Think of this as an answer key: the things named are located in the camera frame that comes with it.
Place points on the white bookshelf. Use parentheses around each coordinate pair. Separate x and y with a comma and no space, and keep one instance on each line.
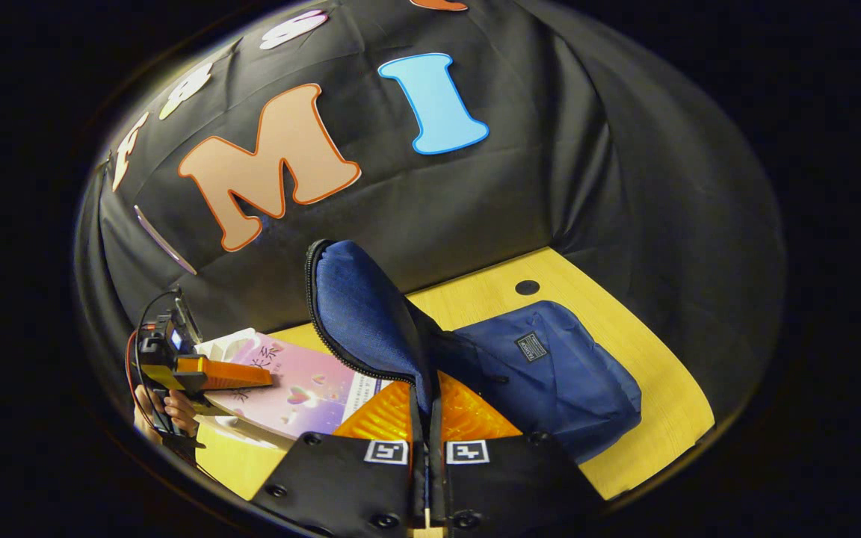
(251,435)

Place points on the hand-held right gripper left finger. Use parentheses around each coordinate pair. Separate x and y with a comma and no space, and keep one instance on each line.
(333,478)

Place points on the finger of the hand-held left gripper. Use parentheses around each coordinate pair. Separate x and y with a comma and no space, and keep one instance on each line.
(229,373)

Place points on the blue schoolbag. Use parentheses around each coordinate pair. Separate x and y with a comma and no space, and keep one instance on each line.
(565,373)

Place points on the black backdrop cloth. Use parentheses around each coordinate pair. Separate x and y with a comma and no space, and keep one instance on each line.
(550,187)

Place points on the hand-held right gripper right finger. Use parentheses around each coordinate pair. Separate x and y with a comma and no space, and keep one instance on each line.
(520,478)

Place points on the black round table grommet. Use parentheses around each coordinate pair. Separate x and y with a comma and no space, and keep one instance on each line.
(527,287)

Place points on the pink cover book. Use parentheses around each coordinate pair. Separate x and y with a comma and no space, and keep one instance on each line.
(311,381)

